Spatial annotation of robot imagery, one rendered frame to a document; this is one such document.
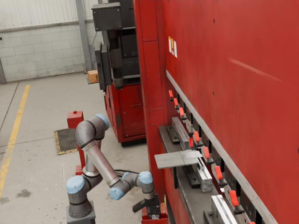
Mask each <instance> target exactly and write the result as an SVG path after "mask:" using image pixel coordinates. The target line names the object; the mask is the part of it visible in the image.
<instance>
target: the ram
mask: <svg viewBox="0 0 299 224"><path fill-rule="evenodd" d="M161 2H162V20H163V33H164V46H165V59H166V70H167V71H168V73H169V74H170V75H171V76H172V78H173V79H174V81H175V82H176V84H177V85H178V86H179V88H180V89H181V90H182V92H183V93H184V95H185V96H186V97H187V99H188V100H189V102H190V103H191V104H192V106H193V107H194V109H195V110H196V111H197V113H198V114H199V115H200V117H201V118H202V120H203V121H204V122H205V124H206V125H207V127H208V128H209V129H210V131H211V132H212V133H213V135H214V136H215V138H216V139H217V140H218V142H219V143H220V145H221V146H222V147H223V149H224V150H225V151H226V153H227V154H228V156H229V157H230V158H231V160H232V161H233V163H234V164H235V165H236V167H237V168H238V170H239V171H240V172H241V174H242V175H243V176H244V178H245V179H246V181H247V182H248V184H249V185H250V186H251V187H252V189H253V190H254V192H255V193H256V195H257V196H258V197H259V199H260V200H261V201H262V203H263V204H264V206H265V207H266V208H267V210H268V211H269V213H270V214H271V215H272V217H273V218H274V220H275V221H276V222H277V224H299V0H161ZM169 37H170V38H171V52H170V48H169ZM172 39H173V48H172ZM174 41H175V42H176V48H177V58H176V57H175V55H174V54H172V50H173V51H174ZM166 76H167V77H168V79H169V80H170V82H171V83H172V85H173V86H174V87H175V89H176V90H177V92H178V93H179V95H180V97H181V98H182V99H183V101H184V102H185V104H186V105H187V107H188V108H189V110H190V111H191V113H192V114H193V116H194V117H195V119H196V120H197V122H198V123H199V125H200V126H201V128H202V129H203V131H204V132H205V133H206V135H207V136H208V138H209V139H210V141H211V143H212V144H213V145H214V147H215V148H216V150H217V151H218V153H219V154H220V156H221V157H222V159H223V160H224V162H225V163H226V165H227V166H228V168H229V169H230V170H231V172H232V173H233V175H234V176H235V178H236V180H237V181H238V182H239V184H240V185H241V187H242V188H243V190H244V192H245V193H246V194H247V196H248V197H249V199H250V200H251V202H252V203H253V205H254V206H255V208H256V209H257V211H258V212H259V214H260V215H261V217H262V218H263V219H264V221H265V222H266V224H271V223H270V221H269V220H268V218H267V217H266V215H265V214H264V213H263V211H262V210H261V208H260V207H259V205H258V204H257V202H256V201H255V200H254V198H253V197H252V195H251V194H250V192H249V191H248V190H247V188H246V186H245V185H244V184H243V182H242V181H241V180H240V178H239V176H238V175H237V174H236V172H235V171H234V169H233V168H232V166H231V165H230V164H229V162H228V161H227V159H226V158H225V156H224V155H223V154H222V152H221V151H220V149H219V148H218V146H217V145H216V143H215V142H214V141H213V139H212V138H211V136H210V135H209V133H208V132H207V130H206V129H205V128H204V126H203V125H202V123H201V122H200V120H199V119H198V117H197V116H196V115H195V113H194V112H193V110H192V109H191V107H190V106H189V105H188V103H187V102H186V100H185V99H184V97H183V96H182V94H181V93H180V92H179V90H178V89H177V87H176V86H175V84H174V83H173V82H172V80H171V79H170V77H169V76H168V74H166Z"/></svg>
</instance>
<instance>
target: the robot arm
mask: <svg viewBox="0 0 299 224"><path fill-rule="evenodd" d="M108 128H109V121H108V120H107V118H106V117H105V116H104V115H102V114H96V115H93V116H92V117H90V118H88V119H86V120H84V121H82V122H80V123H79V124H78V126H77V128H76V133H75V134H76V140H77V143H78V145H79V147H80V148H81V150H84V151H85V152H86V164H85V166H84V167H83V173H82V175H81V176H79V175H77V176H73V177H71V178H70V179H68V181H67V183H66V191H67V194H68V198H69V209H68V212H69V216H70V217H72V218H83V217H85V216H87V215H89V214H90V213H91V211H92V205H91V203H90V202H89V200H88V198H87V193H88V192H89V191H90V190H92V189H93V188H94V187H96V186H97V185H98V184H100V183H101V181H102V180H103V179H104V180H105V181H106V183H107V184H108V185H109V187H110V188H111V189H110V191H109V193H110V196H111V198H112V199H114V200H119V199H121V198H122V197H123V196H124V195H125V194H126V193H127V192H128V191H130V190H131V189H132V188H133V187H134V186H135V187H140V188H141V190H142V194H143V197H144V199H143V200H142V201H140V202H138V203H137V204H135V205H134V206H133V208H132V211H133V212H134V213H136V212H138V211H139V210H141V209H142V208H144V207H145V206H146V210H147V214H148V217H149V220H154V219H159V215H160V214H161V209H160V207H161V206H160V201H159V198H158V193H157V194H155V189H154V183H153V178H152V175H151V173H150V172H149V171H143V172H141V173H140V174H136V173H133V172H126V173H124V175H123V176H122V180H121V179H120V178H119V176H118V175H117V173H116V172H115V171H114V169H113V168H112V166H111V165H110V163H109V162H108V160H107V159H106V158H105V156H104V155H103V153H102V152H101V140H102V139H104V137H105V131H106V130H108Z"/></svg>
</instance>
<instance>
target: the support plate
mask: <svg viewBox="0 0 299 224"><path fill-rule="evenodd" d="M186 152H192V150H188V151H181V153H186ZM154 157H155V160H156V163H157V167H158V169H162V168H171V167H177V166H184V165H191V164H198V162H197V160H196V158H190V159H184V162H183V159H182V157H181V155H180V153H179V152H172V153H165V154H158V155H154ZM184 163H185V164H184Z"/></svg>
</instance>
